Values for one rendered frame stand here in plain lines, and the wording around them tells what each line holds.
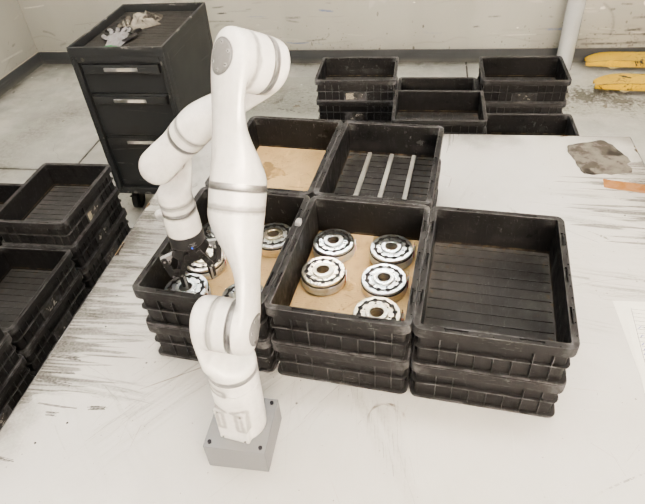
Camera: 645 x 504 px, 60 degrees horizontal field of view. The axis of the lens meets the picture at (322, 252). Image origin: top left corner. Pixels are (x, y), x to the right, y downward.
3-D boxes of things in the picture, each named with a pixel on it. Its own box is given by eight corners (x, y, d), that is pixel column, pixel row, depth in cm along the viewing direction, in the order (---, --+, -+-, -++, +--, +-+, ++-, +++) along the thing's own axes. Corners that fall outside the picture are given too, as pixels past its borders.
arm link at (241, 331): (258, 194, 84) (198, 187, 86) (246, 365, 88) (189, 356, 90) (275, 191, 93) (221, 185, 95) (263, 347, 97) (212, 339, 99)
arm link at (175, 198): (178, 192, 121) (155, 216, 115) (160, 128, 111) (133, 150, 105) (206, 197, 119) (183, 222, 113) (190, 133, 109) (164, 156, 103)
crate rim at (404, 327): (410, 336, 108) (411, 327, 106) (263, 315, 115) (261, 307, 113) (430, 213, 137) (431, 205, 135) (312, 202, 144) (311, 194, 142)
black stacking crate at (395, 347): (408, 366, 114) (410, 329, 107) (270, 345, 121) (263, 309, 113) (427, 243, 143) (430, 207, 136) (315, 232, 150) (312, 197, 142)
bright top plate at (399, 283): (405, 297, 123) (406, 295, 123) (359, 294, 124) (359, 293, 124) (406, 266, 130) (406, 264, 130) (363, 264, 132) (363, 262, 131)
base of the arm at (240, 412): (256, 446, 108) (245, 393, 96) (212, 434, 110) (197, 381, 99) (273, 405, 114) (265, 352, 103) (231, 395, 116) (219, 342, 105)
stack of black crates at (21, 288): (51, 396, 197) (10, 331, 175) (-25, 389, 201) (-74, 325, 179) (102, 313, 226) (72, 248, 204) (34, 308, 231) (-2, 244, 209)
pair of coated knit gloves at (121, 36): (124, 49, 249) (122, 43, 247) (85, 50, 252) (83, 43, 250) (146, 29, 267) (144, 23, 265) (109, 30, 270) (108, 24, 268)
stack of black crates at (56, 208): (103, 312, 226) (62, 224, 197) (35, 308, 231) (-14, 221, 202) (141, 248, 256) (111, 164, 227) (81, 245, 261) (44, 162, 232)
